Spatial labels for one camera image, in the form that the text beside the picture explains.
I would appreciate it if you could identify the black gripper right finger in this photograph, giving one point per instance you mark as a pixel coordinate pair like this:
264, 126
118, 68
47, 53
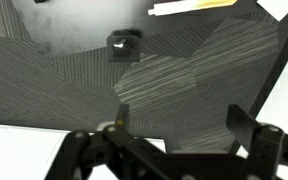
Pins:
264, 146

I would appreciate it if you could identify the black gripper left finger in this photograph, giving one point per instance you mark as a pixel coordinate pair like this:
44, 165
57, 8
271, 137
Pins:
80, 153

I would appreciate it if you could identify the black table clamp with knob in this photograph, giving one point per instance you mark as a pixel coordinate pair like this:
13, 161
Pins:
124, 46

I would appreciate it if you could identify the white cabinet with black top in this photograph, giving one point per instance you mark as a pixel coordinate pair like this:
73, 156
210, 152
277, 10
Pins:
17, 150

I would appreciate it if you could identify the white paper sheet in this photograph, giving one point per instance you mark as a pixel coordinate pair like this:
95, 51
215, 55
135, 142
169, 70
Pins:
279, 7

